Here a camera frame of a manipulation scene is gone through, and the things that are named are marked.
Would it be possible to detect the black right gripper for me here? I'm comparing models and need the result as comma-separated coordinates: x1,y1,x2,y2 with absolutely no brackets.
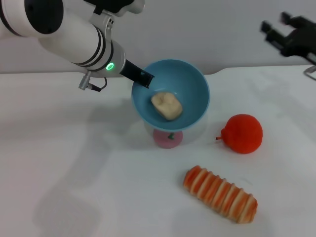
260,11,316,58

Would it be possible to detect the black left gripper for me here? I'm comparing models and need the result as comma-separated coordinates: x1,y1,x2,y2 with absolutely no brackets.
119,59,156,88

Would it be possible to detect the beige egg yolk pastry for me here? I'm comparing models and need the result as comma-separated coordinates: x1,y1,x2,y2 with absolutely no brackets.
151,92,184,121

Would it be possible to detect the blue plastic bowl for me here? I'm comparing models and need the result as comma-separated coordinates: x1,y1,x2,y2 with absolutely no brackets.
131,59,210,132

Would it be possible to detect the pink peach bun toy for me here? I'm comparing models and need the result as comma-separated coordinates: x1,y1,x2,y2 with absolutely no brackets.
153,129,184,149

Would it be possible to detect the orange red fruit toy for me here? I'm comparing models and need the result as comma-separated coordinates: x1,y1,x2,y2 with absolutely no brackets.
215,114,263,155

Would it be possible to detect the orange striped bread loaf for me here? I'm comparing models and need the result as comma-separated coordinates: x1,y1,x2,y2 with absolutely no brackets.
183,164,259,225

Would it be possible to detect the right arm cable with plug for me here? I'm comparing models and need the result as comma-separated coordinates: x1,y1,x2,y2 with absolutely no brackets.
303,65,316,80

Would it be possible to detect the arm cable with plug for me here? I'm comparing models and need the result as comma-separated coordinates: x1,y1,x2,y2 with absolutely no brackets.
78,71,108,92
303,65,316,80

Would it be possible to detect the left arm cable with plug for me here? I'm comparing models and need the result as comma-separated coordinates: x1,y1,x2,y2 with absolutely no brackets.
78,71,108,92

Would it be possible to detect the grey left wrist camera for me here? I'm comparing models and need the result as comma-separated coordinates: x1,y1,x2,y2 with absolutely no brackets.
83,0,146,17

